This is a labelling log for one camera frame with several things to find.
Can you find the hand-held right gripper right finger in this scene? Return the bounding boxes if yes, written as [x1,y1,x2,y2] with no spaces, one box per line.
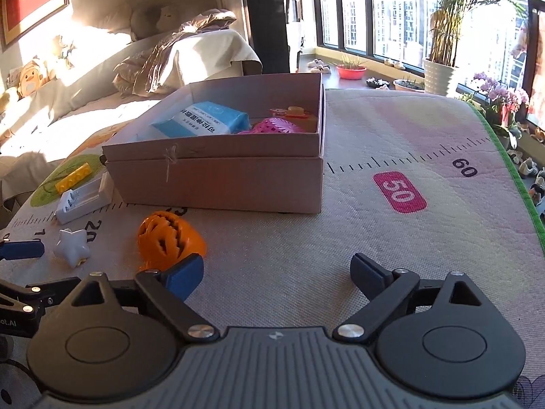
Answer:
[333,253,484,344]

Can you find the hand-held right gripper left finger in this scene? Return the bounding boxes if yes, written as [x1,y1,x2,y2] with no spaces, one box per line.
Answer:
[70,253,219,344]

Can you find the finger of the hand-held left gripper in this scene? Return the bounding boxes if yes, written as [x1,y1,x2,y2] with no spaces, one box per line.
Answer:
[0,240,46,261]
[0,277,81,313]

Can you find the orange slotted ball toy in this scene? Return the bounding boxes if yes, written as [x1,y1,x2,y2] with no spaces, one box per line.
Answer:
[137,210,208,272]

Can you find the white star toy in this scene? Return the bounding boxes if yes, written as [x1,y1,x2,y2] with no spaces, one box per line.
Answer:
[53,229,93,267]

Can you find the white rectangular plastic case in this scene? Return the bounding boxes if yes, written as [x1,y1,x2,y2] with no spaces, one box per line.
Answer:
[55,172,115,225]

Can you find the yellow building block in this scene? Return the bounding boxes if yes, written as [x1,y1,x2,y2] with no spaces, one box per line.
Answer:
[55,163,93,195]

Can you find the pink cardboard box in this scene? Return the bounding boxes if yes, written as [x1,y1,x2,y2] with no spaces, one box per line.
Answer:
[101,72,327,215]

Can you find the blue white zip packet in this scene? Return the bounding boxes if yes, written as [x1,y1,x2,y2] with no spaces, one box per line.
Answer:
[151,101,251,139]

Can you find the beige cube toy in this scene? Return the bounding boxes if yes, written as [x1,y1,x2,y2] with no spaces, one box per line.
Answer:
[286,106,319,133]

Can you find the pink plastic basket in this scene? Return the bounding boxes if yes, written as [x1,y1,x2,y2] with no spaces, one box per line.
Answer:
[237,118,299,135]

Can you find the printed ruler play mat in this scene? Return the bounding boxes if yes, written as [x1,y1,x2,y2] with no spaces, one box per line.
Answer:
[0,89,545,409]

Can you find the white sofa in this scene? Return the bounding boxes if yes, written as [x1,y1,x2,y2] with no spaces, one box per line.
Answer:
[0,9,263,222]

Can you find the orange plush toy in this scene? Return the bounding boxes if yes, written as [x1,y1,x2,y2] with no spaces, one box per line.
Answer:
[17,57,57,99]

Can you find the row of small ornaments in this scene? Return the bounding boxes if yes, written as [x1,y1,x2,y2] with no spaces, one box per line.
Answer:
[507,123,545,223]

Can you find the round grass planter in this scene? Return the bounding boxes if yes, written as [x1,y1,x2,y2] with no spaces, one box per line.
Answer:
[392,77,426,93]

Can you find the small colourful toy figure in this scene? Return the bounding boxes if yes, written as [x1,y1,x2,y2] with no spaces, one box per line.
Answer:
[53,36,76,71]

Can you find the red flower pot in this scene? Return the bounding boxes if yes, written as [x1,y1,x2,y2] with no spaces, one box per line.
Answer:
[336,64,368,81]

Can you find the white plant pot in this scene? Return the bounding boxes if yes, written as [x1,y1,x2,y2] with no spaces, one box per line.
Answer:
[423,59,461,97]

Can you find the beige puffer jacket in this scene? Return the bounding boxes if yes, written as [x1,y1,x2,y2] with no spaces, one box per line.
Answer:
[113,9,237,97]

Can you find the purple orchid flowers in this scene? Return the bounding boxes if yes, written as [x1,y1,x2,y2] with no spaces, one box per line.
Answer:
[472,72,531,129]

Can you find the hanging orange cloth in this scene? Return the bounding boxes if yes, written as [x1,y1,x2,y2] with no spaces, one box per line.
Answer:
[511,21,545,117]

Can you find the grey plush toy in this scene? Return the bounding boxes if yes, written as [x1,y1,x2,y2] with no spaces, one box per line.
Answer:
[130,5,182,42]

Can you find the white upright appliance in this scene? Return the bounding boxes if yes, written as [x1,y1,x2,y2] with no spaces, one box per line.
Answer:
[283,0,308,73]

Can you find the tall green palm plant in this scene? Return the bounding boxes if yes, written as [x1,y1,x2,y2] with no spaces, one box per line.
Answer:
[426,0,529,67]

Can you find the dark curtain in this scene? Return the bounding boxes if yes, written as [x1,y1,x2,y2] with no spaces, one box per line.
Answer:
[240,0,291,76]

